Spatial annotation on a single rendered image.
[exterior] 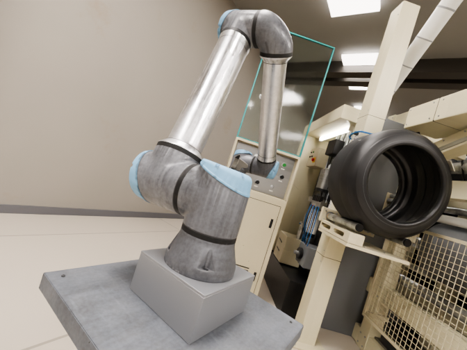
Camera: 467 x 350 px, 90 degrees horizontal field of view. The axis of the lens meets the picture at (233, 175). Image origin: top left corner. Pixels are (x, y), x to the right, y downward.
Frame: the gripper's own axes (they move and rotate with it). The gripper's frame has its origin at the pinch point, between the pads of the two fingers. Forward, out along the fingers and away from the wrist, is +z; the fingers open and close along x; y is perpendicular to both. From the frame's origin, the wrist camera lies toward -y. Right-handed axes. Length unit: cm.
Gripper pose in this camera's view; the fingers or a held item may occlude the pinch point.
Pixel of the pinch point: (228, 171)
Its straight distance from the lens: 85.9
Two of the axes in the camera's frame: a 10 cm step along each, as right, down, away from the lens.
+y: 8.8, 4.7, -0.6
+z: 0.1, -1.5, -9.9
